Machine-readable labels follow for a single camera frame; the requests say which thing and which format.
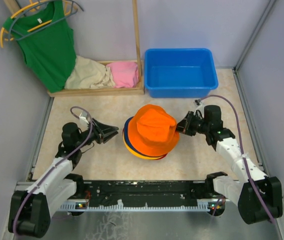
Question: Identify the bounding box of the yellow bucket hat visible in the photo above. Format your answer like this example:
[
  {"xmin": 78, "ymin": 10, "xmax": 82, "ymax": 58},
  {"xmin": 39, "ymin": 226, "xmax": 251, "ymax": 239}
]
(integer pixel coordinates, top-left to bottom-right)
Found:
[{"xmin": 122, "ymin": 119, "xmax": 167, "ymax": 161}]

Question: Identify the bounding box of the navy blue hat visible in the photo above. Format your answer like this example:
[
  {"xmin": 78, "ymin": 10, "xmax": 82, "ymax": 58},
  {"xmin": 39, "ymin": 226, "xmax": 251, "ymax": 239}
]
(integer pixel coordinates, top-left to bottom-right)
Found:
[{"xmin": 123, "ymin": 116, "xmax": 162, "ymax": 158}]

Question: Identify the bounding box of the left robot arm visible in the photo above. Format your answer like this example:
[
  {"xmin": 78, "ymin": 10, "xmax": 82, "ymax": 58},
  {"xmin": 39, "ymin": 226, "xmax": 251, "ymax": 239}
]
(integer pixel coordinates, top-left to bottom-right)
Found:
[{"xmin": 8, "ymin": 119, "xmax": 119, "ymax": 238}]

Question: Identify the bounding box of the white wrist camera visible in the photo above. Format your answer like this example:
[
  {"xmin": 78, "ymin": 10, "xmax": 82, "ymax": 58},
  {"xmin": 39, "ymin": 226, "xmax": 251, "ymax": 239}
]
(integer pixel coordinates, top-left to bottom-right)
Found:
[
  {"xmin": 194, "ymin": 99, "xmax": 205, "ymax": 112},
  {"xmin": 79, "ymin": 111, "xmax": 90, "ymax": 126}
]

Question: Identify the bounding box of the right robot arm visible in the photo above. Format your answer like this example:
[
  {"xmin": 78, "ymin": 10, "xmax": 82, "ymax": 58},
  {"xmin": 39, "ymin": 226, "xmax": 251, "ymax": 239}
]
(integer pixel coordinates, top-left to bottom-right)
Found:
[{"xmin": 176, "ymin": 105, "xmax": 283, "ymax": 225}]

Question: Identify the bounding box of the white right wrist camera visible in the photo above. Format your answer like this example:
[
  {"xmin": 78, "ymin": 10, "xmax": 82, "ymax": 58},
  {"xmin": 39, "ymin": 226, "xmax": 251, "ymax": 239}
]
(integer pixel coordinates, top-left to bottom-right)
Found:
[{"xmin": 194, "ymin": 99, "xmax": 205, "ymax": 112}]

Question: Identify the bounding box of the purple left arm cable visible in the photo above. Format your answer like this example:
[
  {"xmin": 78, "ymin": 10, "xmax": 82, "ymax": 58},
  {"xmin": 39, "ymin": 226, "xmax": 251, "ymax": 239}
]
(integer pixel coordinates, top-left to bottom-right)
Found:
[{"xmin": 14, "ymin": 106, "xmax": 94, "ymax": 237}]

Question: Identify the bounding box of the cream cloth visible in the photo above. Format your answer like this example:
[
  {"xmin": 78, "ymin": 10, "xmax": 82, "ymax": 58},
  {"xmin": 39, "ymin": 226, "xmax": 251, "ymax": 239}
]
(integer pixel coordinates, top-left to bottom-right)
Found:
[{"xmin": 64, "ymin": 55, "xmax": 115, "ymax": 90}]

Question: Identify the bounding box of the pink cloth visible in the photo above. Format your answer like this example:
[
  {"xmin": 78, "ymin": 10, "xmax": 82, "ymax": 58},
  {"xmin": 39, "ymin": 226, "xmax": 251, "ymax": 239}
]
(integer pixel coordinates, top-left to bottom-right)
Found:
[{"xmin": 106, "ymin": 61, "xmax": 139, "ymax": 88}]

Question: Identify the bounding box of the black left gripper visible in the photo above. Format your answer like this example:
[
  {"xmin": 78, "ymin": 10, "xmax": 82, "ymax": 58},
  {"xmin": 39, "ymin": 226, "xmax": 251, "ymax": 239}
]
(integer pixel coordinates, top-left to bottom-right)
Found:
[{"xmin": 75, "ymin": 117, "xmax": 119, "ymax": 149}]

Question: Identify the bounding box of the yellow clothes hanger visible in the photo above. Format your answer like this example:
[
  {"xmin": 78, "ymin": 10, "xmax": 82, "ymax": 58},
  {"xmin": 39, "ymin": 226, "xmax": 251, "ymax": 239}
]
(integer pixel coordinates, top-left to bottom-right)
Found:
[{"xmin": 3, "ymin": 0, "xmax": 74, "ymax": 55}]

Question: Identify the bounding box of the red bucket hat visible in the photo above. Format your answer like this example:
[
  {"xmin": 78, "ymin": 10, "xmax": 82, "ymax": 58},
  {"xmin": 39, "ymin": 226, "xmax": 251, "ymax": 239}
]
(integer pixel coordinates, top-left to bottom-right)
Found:
[{"xmin": 155, "ymin": 154, "xmax": 167, "ymax": 160}]

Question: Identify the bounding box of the orange hat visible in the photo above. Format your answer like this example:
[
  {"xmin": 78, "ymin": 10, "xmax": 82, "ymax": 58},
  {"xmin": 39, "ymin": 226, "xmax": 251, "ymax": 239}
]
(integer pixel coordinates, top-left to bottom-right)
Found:
[{"xmin": 125, "ymin": 104, "xmax": 179, "ymax": 157}]

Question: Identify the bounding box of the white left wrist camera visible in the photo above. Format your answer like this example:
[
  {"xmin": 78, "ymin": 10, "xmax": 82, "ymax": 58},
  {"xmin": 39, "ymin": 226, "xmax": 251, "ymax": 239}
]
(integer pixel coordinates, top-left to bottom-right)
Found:
[{"xmin": 79, "ymin": 111, "xmax": 90, "ymax": 126}]

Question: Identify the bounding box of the wooden clothes rack frame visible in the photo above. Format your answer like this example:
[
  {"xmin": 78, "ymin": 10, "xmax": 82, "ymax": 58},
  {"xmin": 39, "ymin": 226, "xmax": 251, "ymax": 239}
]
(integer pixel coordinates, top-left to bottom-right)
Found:
[{"xmin": 3, "ymin": 0, "xmax": 145, "ymax": 98}]

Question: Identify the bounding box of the blue plastic bin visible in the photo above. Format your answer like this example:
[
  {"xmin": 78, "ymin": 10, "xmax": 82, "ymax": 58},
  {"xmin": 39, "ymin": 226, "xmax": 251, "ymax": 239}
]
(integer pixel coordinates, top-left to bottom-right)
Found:
[{"xmin": 144, "ymin": 48, "xmax": 218, "ymax": 98}]

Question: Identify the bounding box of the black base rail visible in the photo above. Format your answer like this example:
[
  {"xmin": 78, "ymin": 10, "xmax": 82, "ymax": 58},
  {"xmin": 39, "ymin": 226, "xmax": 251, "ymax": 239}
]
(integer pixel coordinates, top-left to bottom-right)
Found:
[{"xmin": 56, "ymin": 179, "xmax": 235, "ymax": 208}]

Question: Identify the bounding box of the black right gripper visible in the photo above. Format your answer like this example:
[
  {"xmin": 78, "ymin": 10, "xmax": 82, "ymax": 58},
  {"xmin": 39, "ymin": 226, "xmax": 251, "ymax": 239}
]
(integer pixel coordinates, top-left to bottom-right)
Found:
[{"xmin": 171, "ymin": 111, "xmax": 209, "ymax": 137}]

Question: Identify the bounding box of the grey clothes hanger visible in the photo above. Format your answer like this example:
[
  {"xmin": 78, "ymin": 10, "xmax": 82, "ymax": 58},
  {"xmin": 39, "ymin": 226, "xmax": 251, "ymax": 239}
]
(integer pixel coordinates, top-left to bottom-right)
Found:
[{"xmin": 0, "ymin": 0, "xmax": 84, "ymax": 48}]

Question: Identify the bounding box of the green tank top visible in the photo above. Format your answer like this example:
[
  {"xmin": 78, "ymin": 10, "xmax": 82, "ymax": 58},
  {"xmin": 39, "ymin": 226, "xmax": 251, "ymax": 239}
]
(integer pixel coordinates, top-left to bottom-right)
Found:
[{"xmin": 3, "ymin": 0, "xmax": 77, "ymax": 93}]

